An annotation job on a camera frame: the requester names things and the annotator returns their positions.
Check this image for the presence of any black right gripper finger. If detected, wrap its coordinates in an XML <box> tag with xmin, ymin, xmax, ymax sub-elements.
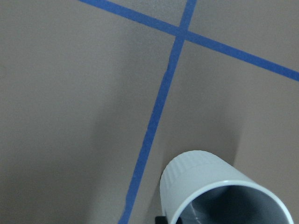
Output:
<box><xmin>155</xmin><ymin>216</ymin><xmax>166</xmax><ymax>224</ymax></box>

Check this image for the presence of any white ribbed cup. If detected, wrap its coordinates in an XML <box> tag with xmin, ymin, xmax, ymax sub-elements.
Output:
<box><xmin>159</xmin><ymin>150</ymin><xmax>293</xmax><ymax>224</ymax></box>

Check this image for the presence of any brown paper table mat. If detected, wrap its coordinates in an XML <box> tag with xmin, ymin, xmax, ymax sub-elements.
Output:
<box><xmin>0</xmin><ymin>0</ymin><xmax>299</xmax><ymax>224</ymax></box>

